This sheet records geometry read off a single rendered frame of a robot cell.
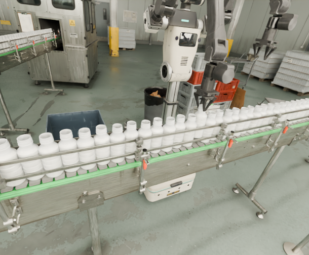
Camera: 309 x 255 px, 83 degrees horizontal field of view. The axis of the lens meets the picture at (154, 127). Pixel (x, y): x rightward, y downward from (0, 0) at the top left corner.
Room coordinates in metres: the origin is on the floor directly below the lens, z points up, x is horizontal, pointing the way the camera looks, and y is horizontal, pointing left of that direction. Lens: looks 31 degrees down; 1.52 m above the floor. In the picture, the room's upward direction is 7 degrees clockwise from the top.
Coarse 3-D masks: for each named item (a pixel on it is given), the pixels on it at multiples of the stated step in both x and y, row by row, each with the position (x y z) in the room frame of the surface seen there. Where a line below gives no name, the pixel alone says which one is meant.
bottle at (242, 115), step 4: (244, 108) 0.90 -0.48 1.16; (240, 112) 0.88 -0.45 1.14; (244, 112) 0.87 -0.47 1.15; (240, 116) 0.87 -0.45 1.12; (244, 116) 0.87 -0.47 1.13; (240, 124) 0.86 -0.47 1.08; (244, 124) 0.87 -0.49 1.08; (236, 128) 0.86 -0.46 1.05; (240, 128) 0.86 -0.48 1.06; (240, 132) 0.86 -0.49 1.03
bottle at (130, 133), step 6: (126, 126) 0.58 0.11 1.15; (132, 126) 0.57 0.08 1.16; (126, 132) 0.57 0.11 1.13; (132, 132) 0.57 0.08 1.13; (126, 138) 0.56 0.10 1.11; (132, 138) 0.56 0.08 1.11; (126, 144) 0.56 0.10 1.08; (132, 144) 0.56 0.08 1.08; (126, 150) 0.56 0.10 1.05; (132, 150) 0.56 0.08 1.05; (132, 156) 0.56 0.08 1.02
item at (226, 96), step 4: (220, 92) 3.41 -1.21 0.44; (224, 92) 3.47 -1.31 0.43; (228, 92) 3.55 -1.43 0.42; (232, 92) 3.61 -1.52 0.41; (216, 96) 3.38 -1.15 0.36; (220, 96) 3.44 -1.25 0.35; (224, 96) 3.51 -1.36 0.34; (228, 96) 3.57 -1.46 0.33; (232, 96) 3.63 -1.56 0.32; (216, 100) 3.40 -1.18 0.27; (220, 100) 3.46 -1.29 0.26; (224, 100) 3.52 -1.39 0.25; (228, 100) 3.59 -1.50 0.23
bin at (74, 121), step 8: (72, 112) 0.98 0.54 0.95; (80, 112) 1.01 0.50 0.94; (88, 112) 1.03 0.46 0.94; (96, 112) 1.06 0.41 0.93; (48, 120) 0.88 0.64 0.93; (56, 120) 0.94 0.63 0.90; (64, 120) 0.96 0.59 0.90; (72, 120) 0.98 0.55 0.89; (80, 120) 1.00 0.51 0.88; (88, 120) 1.03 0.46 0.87; (96, 120) 1.05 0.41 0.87; (48, 128) 0.81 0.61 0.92; (56, 128) 0.93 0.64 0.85; (64, 128) 0.95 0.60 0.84; (72, 128) 0.98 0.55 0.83; (80, 128) 1.00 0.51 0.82; (56, 136) 0.93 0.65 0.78
